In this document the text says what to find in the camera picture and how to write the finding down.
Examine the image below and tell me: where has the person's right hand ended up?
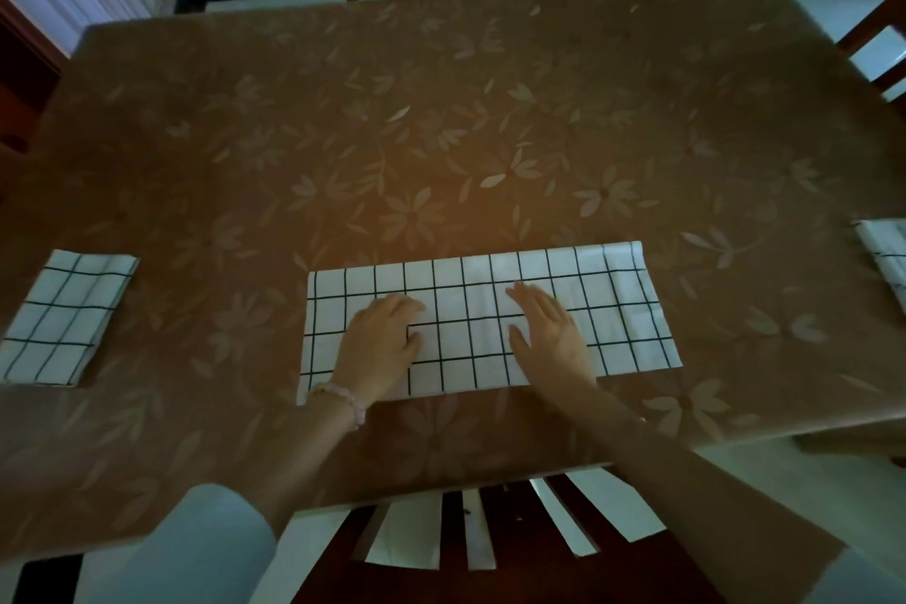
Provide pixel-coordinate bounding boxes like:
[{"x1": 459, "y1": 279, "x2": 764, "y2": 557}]
[{"x1": 505, "y1": 281, "x2": 600, "y2": 394}]

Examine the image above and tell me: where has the person's left hand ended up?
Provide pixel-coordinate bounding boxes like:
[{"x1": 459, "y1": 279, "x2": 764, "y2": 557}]
[{"x1": 331, "y1": 294, "x2": 427, "y2": 407}]

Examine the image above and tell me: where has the long white checkered cloth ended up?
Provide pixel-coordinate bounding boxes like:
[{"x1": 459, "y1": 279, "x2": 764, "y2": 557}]
[{"x1": 296, "y1": 241, "x2": 683, "y2": 407}]

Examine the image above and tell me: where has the person's right forearm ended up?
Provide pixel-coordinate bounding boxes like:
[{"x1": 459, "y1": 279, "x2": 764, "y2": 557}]
[{"x1": 545, "y1": 377, "x2": 847, "y2": 604}]

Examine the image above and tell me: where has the person's left forearm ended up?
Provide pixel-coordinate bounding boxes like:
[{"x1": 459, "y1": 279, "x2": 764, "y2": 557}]
[{"x1": 244, "y1": 390, "x2": 363, "y2": 535}]

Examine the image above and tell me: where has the brown floral tablecloth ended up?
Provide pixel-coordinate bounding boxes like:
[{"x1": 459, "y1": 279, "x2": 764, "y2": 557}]
[{"x1": 0, "y1": 0, "x2": 906, "y2": 565}]

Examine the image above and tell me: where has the white left sleeve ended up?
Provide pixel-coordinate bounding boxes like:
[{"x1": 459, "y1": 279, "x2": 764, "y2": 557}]
[{"x1": 74, "y1": 482, "x2": 278, "y2": 604}]

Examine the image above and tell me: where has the white sleeve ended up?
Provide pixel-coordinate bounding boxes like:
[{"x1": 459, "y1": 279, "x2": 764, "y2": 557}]
[
  {"x1": 74, "y1": 482, "x2": 278, "y2": 604},
  {"x1": 796, "y1": 543, "x2": 906, "y2": 604}
]

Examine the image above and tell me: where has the folded white checkered cloth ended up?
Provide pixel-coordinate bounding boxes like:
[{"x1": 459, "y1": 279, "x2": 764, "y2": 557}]
[
  {"x1": 0, "y1": 250, "x2": 140, "y2": 388},
  {"x1": 851, "y1": 218, "x2": 906, "y2": 316}
]

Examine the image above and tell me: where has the white right sleeve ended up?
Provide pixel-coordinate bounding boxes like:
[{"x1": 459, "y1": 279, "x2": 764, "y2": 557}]
[{"x1": 796, "y1": 543, "x2": 906, "y2": 604}]

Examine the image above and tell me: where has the dark wooden cabinet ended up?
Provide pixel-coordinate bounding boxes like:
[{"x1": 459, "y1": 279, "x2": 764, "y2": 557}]
[{"x1": 0, "y1": 0, "x2": 69, "y2": 160}]

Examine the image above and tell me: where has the pink bead bracelet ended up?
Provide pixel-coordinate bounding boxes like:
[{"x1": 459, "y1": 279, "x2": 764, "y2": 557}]
[{"x1": 307, "y1": 380, "x2": 368, "y2": 430}]

